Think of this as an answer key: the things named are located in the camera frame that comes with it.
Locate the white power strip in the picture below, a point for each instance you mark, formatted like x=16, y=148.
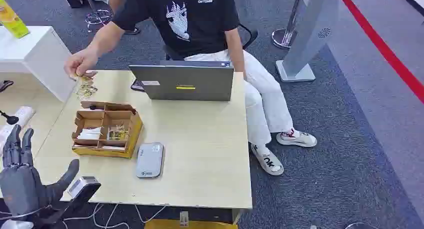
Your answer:
x=18, y=120

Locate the grey laptop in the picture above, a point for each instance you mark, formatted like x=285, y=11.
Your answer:
x=185, y=83

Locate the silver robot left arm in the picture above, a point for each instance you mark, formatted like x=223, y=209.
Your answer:
x=15, y=225

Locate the gold printed card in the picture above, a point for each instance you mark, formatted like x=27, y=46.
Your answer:
x=84, y=79

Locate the person's right hand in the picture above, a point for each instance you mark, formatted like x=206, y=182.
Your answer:
x=79, y=62

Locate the person in black shirt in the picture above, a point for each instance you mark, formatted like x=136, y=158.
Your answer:
x=195, y=22

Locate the white cards stack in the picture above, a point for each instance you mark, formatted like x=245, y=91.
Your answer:
x=89, y=133

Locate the grey portable drive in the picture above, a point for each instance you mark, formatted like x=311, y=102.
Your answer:
x=149, y=160

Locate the yellow box under desk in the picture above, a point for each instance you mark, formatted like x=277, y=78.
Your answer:
x=192, y=224

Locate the wooden compartment card box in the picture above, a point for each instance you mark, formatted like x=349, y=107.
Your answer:
x=109, y=148

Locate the small white tag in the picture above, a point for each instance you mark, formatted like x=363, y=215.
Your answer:
x=184, y=219

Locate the yellow green carton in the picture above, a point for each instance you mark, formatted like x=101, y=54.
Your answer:
x=11, y=20

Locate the chrome chair base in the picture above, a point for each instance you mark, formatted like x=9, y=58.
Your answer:
x=98, y=18

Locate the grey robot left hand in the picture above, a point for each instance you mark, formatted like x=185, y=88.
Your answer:
x=20, y=187

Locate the grey floor stand kiosk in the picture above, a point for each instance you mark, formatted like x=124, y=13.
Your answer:
x=304, y=42

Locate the white side cabinet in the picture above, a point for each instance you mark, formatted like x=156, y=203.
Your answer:
x=36, y=55

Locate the chrome stanchion post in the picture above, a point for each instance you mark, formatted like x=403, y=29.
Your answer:
x=285, y=35

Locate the gold printed cards stack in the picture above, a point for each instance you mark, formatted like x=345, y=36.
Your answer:
x=118, y=133

